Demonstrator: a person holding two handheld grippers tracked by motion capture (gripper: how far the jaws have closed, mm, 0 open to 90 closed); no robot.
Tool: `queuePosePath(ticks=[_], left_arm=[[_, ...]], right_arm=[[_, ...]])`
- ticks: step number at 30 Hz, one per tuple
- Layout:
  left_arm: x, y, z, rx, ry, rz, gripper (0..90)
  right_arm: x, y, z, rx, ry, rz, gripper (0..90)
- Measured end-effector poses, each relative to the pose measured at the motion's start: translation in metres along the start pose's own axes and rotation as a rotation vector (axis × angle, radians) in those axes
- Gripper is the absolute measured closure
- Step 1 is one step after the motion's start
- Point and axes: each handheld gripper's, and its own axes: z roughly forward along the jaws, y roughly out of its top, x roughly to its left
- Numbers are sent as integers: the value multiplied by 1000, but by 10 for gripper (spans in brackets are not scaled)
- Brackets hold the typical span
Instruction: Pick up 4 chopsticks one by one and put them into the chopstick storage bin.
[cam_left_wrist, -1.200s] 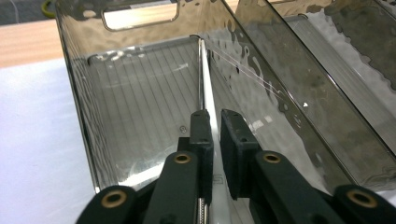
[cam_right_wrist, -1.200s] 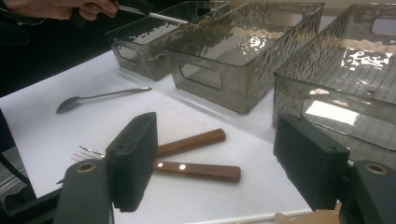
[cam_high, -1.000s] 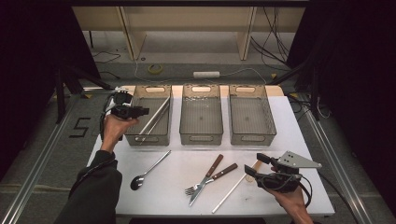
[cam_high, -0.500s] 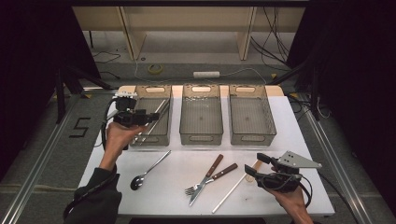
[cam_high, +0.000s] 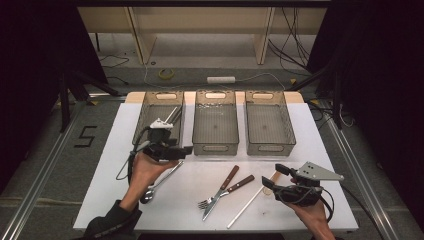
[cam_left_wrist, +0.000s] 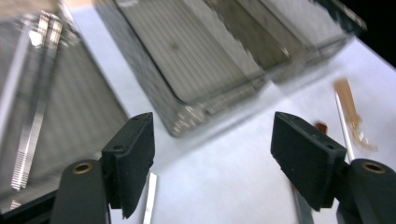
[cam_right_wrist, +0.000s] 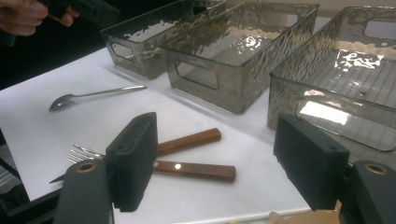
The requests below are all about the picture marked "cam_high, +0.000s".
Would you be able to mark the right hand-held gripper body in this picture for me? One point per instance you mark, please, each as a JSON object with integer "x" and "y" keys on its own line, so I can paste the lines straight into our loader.
{"x": 300, "y": 193}

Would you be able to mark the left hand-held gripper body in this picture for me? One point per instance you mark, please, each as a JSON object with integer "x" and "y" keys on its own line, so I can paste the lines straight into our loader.
{"x": 161, "y": 150}

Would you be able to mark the metal chopstick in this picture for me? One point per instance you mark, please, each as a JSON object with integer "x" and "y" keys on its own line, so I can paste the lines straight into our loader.
{"x": 176, "y": 116}
{"x": 171, "y": 114}

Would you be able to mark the smoky clear plastic bin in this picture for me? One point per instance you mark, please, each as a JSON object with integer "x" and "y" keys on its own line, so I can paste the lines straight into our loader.
{"x": 270, "y": 126}
{"x": 215, "y": 126}
{"x": 146, "y": 116}

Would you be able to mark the metal spoon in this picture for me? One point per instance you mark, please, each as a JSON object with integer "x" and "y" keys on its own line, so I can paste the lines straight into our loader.
{"x": 145, "y": 197}

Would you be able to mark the person's right hand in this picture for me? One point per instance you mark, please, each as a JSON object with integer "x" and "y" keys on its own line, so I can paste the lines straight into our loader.
{"x": 316, "y": 216}

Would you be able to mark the person's left hand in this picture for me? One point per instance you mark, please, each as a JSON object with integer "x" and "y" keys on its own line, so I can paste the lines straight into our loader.
{"x": 145, "y": 176}

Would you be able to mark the white table sheet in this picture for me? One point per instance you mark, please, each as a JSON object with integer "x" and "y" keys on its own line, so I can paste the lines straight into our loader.
{"x": 186, "y": 200}

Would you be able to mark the yellow tape roll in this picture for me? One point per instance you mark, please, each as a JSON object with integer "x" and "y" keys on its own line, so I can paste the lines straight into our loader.
{"x": 159, "y": 74}

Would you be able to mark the white power strip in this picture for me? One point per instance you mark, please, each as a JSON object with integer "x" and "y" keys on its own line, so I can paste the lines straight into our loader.
{"x": 220, "y": 80}

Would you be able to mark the black metal stand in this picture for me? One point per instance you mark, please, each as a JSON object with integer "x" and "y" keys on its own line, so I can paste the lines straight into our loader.
{"x": 64, "y": 110}
{"x": 337, "y": 106}

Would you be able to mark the black curtain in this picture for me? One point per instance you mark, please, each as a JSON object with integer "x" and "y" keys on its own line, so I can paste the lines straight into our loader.
{"x": 383, "y": 83}
{"x": 33, "y": 66}

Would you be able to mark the beige wooden shelf unit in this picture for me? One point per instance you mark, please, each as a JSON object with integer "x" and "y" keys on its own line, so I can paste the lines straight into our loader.
{"x": 200, "y": 20}

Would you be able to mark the black crossbar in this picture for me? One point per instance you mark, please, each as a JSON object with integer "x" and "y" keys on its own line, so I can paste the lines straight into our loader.
{"x": 200, "y": 3}

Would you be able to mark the aluminium floor rail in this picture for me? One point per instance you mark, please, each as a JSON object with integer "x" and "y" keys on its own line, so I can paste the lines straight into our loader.
{"x": 46, "y": 173}
{"x": 371, "y": 200}

